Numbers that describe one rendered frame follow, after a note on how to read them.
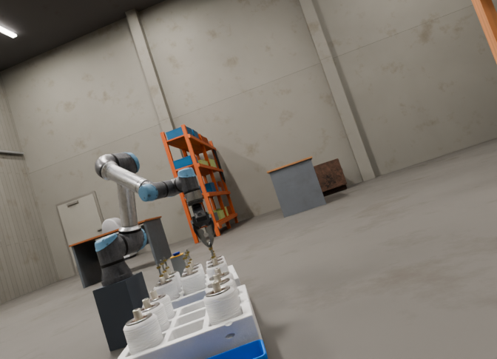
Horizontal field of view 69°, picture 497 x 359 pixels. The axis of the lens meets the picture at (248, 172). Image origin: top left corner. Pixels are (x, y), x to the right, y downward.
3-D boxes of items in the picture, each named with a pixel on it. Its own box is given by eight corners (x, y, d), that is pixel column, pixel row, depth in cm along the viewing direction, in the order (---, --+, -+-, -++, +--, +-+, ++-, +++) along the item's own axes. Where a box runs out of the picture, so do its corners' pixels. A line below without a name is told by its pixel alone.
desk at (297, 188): (282, 218, 614) (266, 171, 620) (285, 211, 770) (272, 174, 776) (328, 203, 604) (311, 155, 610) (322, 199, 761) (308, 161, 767)
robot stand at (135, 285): (109, 351, 172) (92, 290, 174) (128, 335, 190) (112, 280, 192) (143, 342, 169) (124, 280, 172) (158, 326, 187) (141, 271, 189)
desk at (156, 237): (158, 264, 529) (144, 219, 534) (80, 289, 543) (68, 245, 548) (173, 255, 594) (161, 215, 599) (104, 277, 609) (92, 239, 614)
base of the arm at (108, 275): (96, 289, 175) (90, 269, 176) (112, 280, 190) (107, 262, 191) (123, 280, 173) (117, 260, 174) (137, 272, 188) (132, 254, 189)
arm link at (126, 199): (113, 255, 192) (101, 153, 186) (136, 247, 204) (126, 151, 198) (127, 258, 185) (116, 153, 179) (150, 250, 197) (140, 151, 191)
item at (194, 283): (211, 307, 162) (199, 269, 163) (214, 312, 153) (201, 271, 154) (191, 316, 159) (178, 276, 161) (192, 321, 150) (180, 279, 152)
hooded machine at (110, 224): (140, 254, 1003) (127, 213, 1011) (130, 258, 948) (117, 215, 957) (118, 261, 1012) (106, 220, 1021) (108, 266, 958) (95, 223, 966)
